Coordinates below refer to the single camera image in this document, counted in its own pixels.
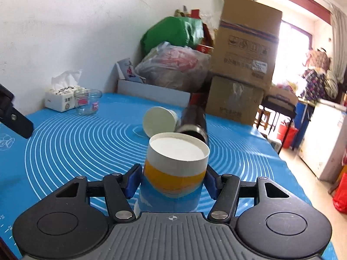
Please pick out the wooden stool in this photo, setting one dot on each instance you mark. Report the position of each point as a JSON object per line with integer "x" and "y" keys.
{"x": 264, "y": 117}

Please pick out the white tissue pack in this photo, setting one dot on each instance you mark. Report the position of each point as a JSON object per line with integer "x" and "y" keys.
{"x": 61, "y": 93}

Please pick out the black cylindrical bottle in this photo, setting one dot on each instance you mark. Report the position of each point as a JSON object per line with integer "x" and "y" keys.
{"x": 193, "y": 123}

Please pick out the plain white paper cup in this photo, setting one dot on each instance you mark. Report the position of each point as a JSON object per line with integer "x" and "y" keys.
{"x": 160, "y": 124}

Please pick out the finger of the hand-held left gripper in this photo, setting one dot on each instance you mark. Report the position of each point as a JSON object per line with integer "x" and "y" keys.
{"x": 16, "y": 122}

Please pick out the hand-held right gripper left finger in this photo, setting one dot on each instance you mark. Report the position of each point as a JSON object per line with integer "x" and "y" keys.
{"x": 132, "y": 182}

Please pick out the clear plastic bag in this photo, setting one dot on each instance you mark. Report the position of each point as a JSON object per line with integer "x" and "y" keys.
{"x": 173, "y": 65}

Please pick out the white chest freezer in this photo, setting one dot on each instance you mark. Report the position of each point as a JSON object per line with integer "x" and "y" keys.
{"x": 322, "y": 138}

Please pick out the red plastic bag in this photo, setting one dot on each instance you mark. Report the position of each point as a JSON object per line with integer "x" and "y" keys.
{"x": 341, "y": 195}

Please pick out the white cardboard box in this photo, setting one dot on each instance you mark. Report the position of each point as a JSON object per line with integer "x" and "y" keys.
{"x": 146, "y": 86}

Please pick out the large brown cardboard box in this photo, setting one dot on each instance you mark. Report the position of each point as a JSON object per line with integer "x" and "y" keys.
{"x": 244, "y": 43}

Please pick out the red bucket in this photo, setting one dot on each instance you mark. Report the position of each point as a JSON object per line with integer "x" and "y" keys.
{"x": 287, "y": 135}

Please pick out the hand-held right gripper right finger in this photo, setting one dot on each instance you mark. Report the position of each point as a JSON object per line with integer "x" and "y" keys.
{"x": 211, "y": 182}

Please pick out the small brown cardboard box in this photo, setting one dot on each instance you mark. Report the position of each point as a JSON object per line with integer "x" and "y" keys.
{"x": 233, "y": 100}

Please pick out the green plastic bag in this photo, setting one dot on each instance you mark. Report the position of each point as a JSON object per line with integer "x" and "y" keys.
{"x": 170, "y": 32}

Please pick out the white window curtain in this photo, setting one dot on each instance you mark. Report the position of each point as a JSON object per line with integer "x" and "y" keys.
{"x": 338, "y": 32}

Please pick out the clear glass jar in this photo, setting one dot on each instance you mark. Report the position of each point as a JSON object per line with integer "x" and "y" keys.
{"x": 87, "y": 101}

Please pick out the blue silicone mat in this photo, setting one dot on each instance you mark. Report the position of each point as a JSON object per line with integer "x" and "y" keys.
{"x": 108, "y": 151}

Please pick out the white and orange paper cup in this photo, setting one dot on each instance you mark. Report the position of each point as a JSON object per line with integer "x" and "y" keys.
{"x": 176, "y": 165}

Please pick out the patterned hanging clothes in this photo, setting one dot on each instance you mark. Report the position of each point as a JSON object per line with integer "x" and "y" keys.
{"x": 318, "y": 75}

